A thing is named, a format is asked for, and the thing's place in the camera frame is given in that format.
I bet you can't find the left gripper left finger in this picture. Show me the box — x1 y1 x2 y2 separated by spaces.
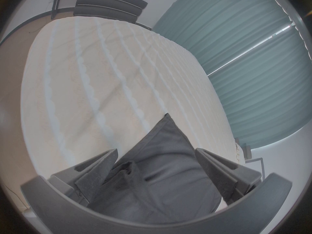
50 148 119 204

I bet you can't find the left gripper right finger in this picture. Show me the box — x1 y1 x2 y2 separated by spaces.
195 148 263 206

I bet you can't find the dark grey garment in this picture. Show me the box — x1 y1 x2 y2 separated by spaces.
89 113 223 223

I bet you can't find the bed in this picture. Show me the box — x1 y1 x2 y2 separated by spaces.
20 0 245 213

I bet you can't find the blue-green curtain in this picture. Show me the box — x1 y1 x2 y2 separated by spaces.
207 25 312 150
151 0 292 76

